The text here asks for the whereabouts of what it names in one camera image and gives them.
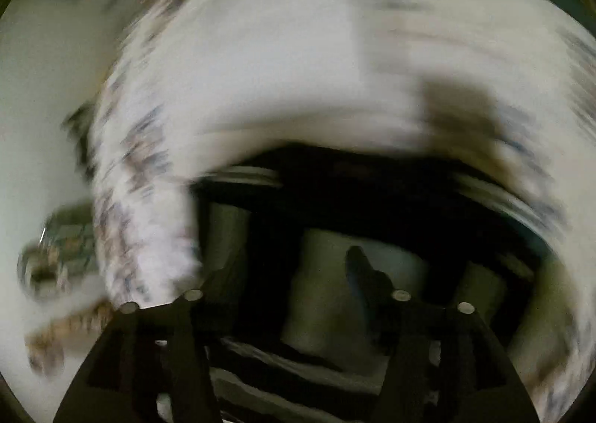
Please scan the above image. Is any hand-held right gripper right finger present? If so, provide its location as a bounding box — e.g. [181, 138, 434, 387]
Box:
[346, 247, 541, 423]

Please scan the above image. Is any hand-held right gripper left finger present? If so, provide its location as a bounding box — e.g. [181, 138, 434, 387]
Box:
[53, 255, 250, 423]

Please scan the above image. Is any black grey white striped garment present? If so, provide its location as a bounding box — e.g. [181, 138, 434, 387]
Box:
[188, 141, 566, 423]

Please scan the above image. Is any blurred green grey object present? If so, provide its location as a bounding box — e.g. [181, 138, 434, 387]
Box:
[18, 203, 99, 299]

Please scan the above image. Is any floral bed sheet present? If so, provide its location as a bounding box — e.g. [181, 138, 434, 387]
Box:
[88, 0, 596, 423]

